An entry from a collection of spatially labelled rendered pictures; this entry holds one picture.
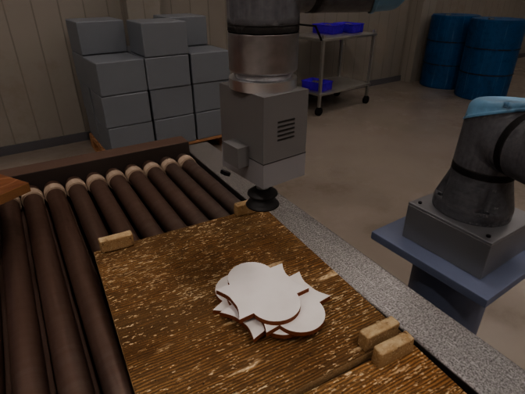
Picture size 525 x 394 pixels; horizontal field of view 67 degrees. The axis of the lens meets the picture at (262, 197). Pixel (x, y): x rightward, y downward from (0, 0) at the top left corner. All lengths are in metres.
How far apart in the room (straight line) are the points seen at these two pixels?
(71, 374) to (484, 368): 0.54
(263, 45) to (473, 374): 0.49
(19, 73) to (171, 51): 1.39
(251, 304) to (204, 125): 3.07
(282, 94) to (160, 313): 0.37
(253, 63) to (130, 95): 2.88
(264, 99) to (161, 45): 2.91
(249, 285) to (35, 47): 3.64
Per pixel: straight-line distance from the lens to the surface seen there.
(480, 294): 0.84
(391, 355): 0.56
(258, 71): 0.42
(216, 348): 0.57
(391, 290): 0.71
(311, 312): 0.58
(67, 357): 0.64
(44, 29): 4.07
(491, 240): 0.84
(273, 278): 0.62
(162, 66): 3.33
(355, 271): 0.74
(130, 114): 3.31
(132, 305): 0.66
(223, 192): 0.96
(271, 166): 0.44
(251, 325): 0.57
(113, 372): 0.60
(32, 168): 1.17
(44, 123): 4.19
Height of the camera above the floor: 1.37
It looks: 28 degrees down
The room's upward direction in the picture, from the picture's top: straight up
